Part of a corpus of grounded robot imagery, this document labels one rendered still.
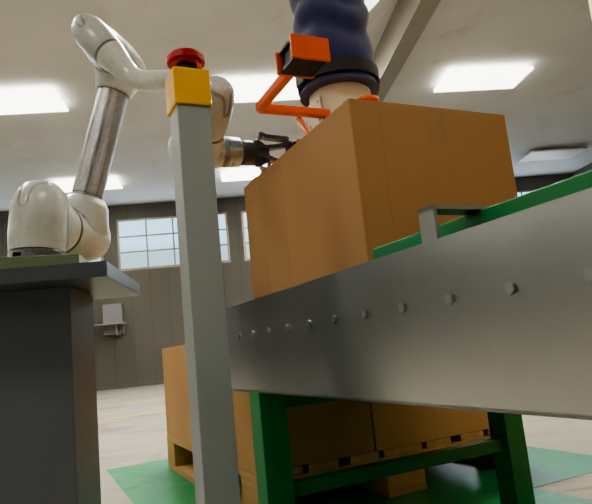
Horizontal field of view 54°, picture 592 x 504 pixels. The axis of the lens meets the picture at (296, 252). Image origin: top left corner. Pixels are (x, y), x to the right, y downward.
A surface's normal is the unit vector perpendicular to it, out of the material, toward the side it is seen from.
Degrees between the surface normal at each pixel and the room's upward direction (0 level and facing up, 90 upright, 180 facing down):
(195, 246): 90
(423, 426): 90
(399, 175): 90
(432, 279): 90
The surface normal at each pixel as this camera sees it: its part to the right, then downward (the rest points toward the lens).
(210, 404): 0.41, -0.19
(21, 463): 0.10, -0.17
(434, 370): -0.90, 0.02
